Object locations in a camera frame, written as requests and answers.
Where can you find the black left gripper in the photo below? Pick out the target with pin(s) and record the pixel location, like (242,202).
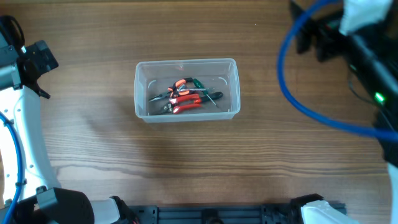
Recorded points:
(41,55)

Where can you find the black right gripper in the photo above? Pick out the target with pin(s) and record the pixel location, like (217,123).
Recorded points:
(330,37)

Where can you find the clear plastic container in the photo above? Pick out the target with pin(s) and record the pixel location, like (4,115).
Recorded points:
(154,77)

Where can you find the black red handle screwdriver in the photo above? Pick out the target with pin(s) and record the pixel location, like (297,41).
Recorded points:
(211,97)

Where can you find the green handle screwdriver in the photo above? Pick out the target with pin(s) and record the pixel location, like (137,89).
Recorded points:
(198,84)

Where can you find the red black handle pliers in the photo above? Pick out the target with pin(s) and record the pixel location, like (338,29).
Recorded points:
(175,90)

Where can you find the red handle pruning shears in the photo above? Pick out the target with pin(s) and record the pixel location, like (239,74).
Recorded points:
(180,104)

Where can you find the silver open-end wrench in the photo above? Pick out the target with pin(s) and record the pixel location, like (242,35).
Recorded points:
(196,89)

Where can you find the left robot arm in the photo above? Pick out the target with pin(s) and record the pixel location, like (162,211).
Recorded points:
(32,192)

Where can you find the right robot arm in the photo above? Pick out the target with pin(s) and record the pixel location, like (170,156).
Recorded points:
(357,32)

